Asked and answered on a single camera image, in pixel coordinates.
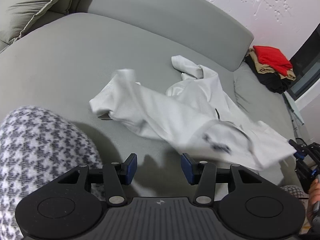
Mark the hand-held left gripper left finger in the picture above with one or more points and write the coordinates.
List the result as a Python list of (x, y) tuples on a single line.
[(132, 168)]

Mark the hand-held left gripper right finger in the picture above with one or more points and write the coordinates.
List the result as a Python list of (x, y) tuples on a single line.
[(187, 168)]

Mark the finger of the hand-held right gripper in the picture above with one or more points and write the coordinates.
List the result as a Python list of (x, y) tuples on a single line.
[(294, 145), (300, 155)]

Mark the white shirt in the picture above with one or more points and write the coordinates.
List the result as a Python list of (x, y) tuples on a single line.
[(180, 112)]

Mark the person's right hand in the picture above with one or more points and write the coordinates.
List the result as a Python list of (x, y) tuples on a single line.
[(315, 190)]

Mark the glass side table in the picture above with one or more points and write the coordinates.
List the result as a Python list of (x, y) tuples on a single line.
[(291, 102)]

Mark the dark window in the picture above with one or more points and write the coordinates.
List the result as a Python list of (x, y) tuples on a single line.
[(310, 62)]

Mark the grey sofa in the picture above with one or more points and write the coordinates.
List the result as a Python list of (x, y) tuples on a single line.
[(75, 55)]

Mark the grey-green throw pillow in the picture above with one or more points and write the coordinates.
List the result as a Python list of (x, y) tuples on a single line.
[(37, 5)]

